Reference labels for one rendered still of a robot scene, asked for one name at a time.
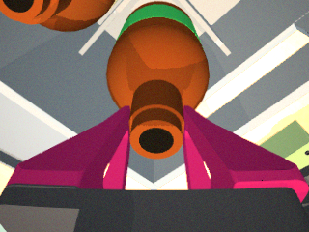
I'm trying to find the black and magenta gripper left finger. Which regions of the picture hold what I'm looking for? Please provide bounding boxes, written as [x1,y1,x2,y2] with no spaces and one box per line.
[6,105,130,189]

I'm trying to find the dark grey crate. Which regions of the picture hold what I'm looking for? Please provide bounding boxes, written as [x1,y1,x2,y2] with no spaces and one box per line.
[0,0,309,189]

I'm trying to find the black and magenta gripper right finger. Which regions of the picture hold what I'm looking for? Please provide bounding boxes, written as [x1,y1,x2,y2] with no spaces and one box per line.
[183,105,309,202]

